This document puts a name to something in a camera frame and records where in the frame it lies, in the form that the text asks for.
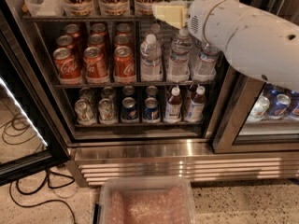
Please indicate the right water bottle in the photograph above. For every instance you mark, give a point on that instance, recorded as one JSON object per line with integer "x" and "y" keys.
{"x": 203, "y": 68}

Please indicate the middle water bottle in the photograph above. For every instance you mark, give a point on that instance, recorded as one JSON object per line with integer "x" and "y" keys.
{"x": 179, "y": 55}

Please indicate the right pepsi can behind door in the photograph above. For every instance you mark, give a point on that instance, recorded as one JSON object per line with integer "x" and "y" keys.
{"x": 293, "y": 109}

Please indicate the coca-cola can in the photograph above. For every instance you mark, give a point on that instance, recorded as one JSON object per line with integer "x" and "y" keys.
{"x": 73, "y": 30}
{"x": 124, "y": 29}
{"x": 96, "y": 40}
{"x": 99, "y": 29}
{"x": 94, "y": 61}
{"x": 122, "y": 40}
{"x": 66, "y": 63}
{"x": 124, "y": 62}
{"x": 68, "y": 41}

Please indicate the left tea bottle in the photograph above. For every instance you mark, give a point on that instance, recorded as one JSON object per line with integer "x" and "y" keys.
{"x": 173, "y": 103}

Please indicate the back left coca-cola can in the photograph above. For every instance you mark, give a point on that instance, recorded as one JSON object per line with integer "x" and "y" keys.
{"x": 73, "y": 30}

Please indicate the front left green-white can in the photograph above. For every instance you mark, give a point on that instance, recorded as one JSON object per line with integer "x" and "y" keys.
{"x": 84, "y": 112}

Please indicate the open glass fridge door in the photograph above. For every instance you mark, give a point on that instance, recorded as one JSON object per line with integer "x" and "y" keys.
{"x": 22, "y": 59}

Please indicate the green-white can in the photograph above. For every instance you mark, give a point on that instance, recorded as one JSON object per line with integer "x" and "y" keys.
{"x": 84, "y": 112}
{"x": 87, "y": 94}
{"x": 108, "y": 93}
{"x": 107, "y": 113}

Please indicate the back left pepsi can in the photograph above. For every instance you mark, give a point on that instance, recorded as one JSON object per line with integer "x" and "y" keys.
{"x": 128, "y": 91}

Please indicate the middle centre coca-cola can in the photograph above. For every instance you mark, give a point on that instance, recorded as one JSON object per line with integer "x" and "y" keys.
{"x": 96, "y": 40}

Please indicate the back right coca-cola can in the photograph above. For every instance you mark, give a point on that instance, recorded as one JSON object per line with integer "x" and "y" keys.
{"x": 124, "y": 29}

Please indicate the clear plastic bin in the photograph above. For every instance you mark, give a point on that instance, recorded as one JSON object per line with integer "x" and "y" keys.
{"x": 146, "y": 200}

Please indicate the pepsi can behind door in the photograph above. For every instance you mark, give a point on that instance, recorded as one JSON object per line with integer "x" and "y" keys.
{"x": 278, "y": 105}
{"x": 293, "y": 109}

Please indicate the front left coca-cola can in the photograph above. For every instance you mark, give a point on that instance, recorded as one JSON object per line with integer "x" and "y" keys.
{"x": 66, "y": 63}

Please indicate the back left green-white can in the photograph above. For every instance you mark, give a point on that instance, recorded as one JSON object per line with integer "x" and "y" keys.
{"x": 87, "y": 94}

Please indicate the front right coca-cola can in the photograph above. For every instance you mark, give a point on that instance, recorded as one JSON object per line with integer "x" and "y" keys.
{"x": 124, "y": 62}

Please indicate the front middle coca-cola can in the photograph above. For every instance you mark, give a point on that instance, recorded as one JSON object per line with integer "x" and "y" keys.
{"x": 94, "y": 61}

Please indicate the closed glass fridge door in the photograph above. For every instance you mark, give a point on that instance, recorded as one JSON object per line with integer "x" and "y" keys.
{"x": 235, "y": 132}

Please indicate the back centre coca-cola can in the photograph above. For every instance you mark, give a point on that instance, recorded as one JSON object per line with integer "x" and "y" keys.
{"x": 99, "y": 29}

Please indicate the right tea bottle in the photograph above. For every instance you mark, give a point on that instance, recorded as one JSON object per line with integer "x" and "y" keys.
{"x": 196, "y": 105}

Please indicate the middle right coca-cola can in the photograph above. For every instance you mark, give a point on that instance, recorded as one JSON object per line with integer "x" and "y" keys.
{"x": 122, "y": 40}

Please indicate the water bottle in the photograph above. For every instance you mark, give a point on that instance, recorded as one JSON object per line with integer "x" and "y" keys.
{"x": 179, "y": 55}
{"x": 151, "y": 59}
{"x": 203, "y": 68}

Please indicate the empty clear shelf tray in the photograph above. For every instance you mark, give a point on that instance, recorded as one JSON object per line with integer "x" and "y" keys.
{"x": 50, "y": 8}

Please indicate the front left pepsi can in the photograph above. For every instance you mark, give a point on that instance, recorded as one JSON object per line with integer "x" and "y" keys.
{"x": 129, "y": 112}

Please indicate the back right pepsi can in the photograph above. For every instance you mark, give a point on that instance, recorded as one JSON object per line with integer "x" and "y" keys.
{"x": 151, "y": 91}

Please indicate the tea bottle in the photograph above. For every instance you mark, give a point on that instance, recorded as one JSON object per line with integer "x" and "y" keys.
{"x": 196, "y": 105}
{"x": 173, "y": 103}

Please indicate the white can behind door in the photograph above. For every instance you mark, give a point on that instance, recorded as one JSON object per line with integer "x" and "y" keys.
{"x": 258, "y": 110}

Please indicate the middle left coca-cola can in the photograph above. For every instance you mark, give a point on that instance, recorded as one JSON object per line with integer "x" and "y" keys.
{"x": 68, "y": 41}

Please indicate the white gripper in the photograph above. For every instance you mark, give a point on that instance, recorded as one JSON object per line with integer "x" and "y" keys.
{"x": 199, "y": 16}

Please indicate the front right pepsi can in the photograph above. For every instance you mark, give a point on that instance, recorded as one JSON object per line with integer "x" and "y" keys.
{"x": 151, "y": 110}

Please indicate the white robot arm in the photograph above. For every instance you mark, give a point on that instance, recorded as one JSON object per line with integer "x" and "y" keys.
{"x": 254, "y": 42}

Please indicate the left water bottle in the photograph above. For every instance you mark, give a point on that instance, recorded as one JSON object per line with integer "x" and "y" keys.
{"x": 151, "y": 59}

